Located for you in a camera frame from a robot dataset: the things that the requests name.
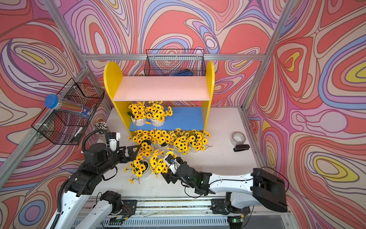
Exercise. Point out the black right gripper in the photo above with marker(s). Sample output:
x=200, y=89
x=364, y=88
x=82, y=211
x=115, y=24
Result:
x=170, y=176

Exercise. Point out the blue capped pencil tube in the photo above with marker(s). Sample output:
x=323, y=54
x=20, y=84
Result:
x=56, y=103

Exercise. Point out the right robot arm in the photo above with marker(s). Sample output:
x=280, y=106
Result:
x=253, y=189

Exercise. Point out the black wire basket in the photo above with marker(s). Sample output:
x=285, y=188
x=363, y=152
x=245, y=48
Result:
x=59, y=127
x=163, y=62

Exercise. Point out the aluminium frame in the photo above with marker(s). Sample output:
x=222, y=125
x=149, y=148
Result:
x=37, y=61

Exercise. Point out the small black device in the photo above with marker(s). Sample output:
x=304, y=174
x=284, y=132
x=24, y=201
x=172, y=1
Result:
x=242, y=147

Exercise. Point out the black wire basket rear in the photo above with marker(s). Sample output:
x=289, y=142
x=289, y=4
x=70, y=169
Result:
x=163, y=62

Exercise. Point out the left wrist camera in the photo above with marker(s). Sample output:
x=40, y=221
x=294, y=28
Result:
x=112, y=139

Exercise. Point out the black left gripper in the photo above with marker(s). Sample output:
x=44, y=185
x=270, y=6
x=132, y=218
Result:
x=131, y=156

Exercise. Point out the black wire basket left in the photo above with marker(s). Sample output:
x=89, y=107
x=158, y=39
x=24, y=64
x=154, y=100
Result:
x=59, y=127

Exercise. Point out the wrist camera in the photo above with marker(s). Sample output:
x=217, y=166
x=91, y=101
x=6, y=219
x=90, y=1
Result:
x=172, y=163
x=112, y=139

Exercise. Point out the yellow wooden shelf unit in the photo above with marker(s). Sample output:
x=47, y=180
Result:
x=124, y=90

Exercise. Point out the black marker in basket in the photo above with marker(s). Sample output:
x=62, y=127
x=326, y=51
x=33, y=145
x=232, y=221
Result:
x=77, y=136

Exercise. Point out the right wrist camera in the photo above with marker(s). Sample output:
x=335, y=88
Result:
x=172, y=163

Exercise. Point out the blue object in rear basket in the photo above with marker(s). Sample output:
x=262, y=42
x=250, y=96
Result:
x=185, y=72

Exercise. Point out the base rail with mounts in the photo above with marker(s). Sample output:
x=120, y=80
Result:
x=111, y=211

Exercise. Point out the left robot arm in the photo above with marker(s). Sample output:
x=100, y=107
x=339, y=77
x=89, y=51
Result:
x=102, y=153

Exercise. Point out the clear packing tape roll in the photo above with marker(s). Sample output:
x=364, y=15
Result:
x=237, y=138

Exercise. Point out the clear cup of pencils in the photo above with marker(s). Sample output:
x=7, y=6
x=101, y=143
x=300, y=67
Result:
x=101, y=128

